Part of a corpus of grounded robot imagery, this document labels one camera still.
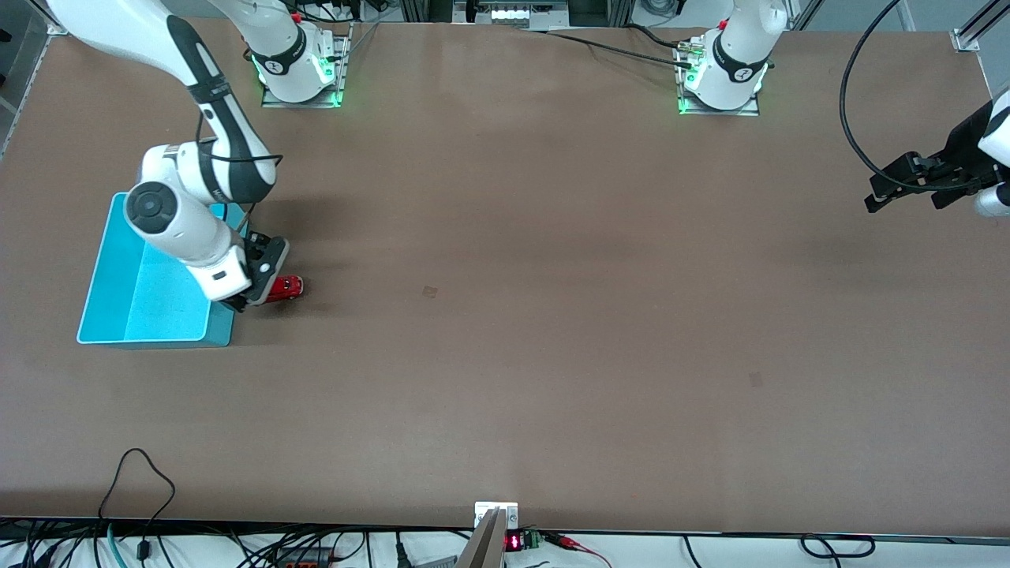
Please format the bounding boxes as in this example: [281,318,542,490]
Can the red beetle toy car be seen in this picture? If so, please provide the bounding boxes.
[264,275,305,305]

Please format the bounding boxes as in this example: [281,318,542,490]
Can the blue plastic box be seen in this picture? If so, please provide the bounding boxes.
[77,192,252,348]

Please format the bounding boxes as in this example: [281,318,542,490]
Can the aluminium corner profile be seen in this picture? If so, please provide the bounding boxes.
[951,0,1010,53]

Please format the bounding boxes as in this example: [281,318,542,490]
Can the black power strip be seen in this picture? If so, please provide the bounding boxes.
[272,544,340,568]

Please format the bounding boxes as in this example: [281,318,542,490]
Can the grey metal bar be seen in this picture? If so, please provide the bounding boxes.
[456,508,507,568]

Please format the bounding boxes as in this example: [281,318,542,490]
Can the bright lit device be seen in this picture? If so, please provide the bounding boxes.
[489,4,569,23]

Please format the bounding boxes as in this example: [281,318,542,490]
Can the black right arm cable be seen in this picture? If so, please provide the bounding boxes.
[196,110,283,237]

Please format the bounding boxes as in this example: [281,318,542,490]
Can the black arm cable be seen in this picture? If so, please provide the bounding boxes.
[839,0,948,190]
[196,110,283,237]

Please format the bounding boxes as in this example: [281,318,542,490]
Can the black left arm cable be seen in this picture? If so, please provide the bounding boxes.
[839,0,948,190]

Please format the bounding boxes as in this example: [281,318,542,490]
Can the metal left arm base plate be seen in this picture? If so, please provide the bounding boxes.
[675,39,761,117]

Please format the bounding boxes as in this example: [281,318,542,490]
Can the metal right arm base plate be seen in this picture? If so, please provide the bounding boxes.
[261,22,352,109]

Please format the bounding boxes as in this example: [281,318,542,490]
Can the thin black looped cable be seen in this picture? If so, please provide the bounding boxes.
[98,448,176,562]

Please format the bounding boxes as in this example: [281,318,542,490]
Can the tangled black cables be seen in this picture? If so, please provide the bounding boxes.
[229,529,474,568]

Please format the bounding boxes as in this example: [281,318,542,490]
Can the aluminium edge rail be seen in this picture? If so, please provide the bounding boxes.
[0,22,64,159]

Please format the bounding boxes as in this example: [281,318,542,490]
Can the short black table cable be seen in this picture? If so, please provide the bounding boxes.
[626,22,697,48]

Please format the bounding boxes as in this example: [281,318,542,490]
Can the white bracket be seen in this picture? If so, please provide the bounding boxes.
[474,502,519,529]

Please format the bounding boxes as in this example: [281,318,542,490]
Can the long black table cable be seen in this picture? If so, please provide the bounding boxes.
[521,28,695,67]

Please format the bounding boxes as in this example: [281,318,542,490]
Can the black cable bundle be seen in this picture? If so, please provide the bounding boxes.
[0,518,103,568]

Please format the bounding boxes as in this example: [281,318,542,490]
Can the flat black cable loop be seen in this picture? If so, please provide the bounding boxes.
[800,535,877,560]

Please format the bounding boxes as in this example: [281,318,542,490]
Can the red clip wire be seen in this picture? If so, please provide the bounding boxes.
[543,532,613,568]

